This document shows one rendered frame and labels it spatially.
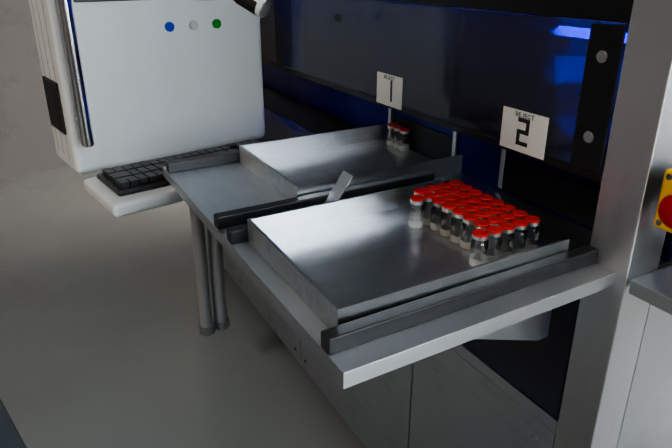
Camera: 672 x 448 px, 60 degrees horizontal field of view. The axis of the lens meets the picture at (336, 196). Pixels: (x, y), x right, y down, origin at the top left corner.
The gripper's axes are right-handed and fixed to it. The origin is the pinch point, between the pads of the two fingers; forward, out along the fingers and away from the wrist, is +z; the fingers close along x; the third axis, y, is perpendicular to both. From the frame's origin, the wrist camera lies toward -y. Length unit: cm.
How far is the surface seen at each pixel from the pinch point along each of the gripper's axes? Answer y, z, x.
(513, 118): -34.3, 30.2, 15.5
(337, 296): -19.8, 23.8, -19.0
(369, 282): -22.9, 25.9, -15.6
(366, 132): -74, 7, 10
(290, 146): -66, -3, -2
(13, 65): -269, -223, -30
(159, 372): -143, -16, -80
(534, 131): -31.8, 33.5, 14.6
